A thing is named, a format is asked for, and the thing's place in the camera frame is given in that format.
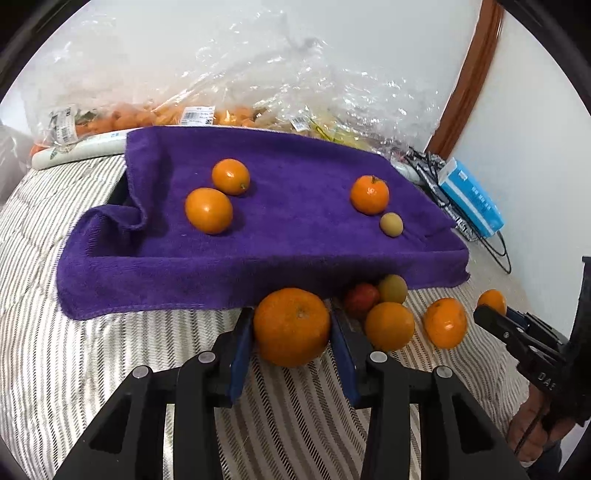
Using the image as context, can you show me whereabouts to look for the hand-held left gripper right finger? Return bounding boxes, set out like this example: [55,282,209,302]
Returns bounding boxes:
[329,307,529,480]

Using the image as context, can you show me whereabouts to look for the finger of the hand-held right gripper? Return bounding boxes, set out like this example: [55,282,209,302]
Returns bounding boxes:
[473,305,568,366]
[505,307,570,344]

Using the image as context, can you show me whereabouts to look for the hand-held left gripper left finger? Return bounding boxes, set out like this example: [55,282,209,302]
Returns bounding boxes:
[53,307,256,480]

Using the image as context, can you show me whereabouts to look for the large orange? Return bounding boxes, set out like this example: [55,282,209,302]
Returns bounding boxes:
[253,287,332,368]

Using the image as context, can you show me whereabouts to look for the small red fruit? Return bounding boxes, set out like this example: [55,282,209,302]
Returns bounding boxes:
[342,282,382,320]

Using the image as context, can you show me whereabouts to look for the yellow-green round fruit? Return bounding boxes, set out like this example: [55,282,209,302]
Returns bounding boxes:
[378,274,409,305]

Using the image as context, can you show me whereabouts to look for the purple towel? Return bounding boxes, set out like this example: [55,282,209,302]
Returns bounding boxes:
[56,127,472,321]

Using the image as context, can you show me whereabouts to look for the small yellow round fruit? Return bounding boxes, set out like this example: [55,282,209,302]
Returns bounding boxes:
[379,212,404,238]

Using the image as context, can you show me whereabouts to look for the person's right hand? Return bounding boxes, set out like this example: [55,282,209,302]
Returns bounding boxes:
[508,384,579,468]

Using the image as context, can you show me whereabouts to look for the blue tissue pack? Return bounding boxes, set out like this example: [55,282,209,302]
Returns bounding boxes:
[438,158,506,240]

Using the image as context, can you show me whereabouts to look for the striped quilted bed cover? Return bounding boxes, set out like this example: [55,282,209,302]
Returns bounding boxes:
[0,152,532,480]

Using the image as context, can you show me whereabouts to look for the crinkled clear plastic bag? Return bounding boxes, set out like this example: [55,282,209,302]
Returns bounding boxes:
[365,65,446,160]

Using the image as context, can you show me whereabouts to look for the long white roll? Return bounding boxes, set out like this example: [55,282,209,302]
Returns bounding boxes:
[31,128,423,183]

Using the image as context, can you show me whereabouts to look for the clear bag of yellow fruit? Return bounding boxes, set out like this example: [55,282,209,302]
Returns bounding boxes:
[259,28,384,151]

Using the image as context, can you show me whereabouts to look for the tangled black cables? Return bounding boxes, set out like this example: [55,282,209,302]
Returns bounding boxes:
[392,148,512,275]

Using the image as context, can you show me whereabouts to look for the brown wooden door frame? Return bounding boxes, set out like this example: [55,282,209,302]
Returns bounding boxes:
[425,0,506,160]

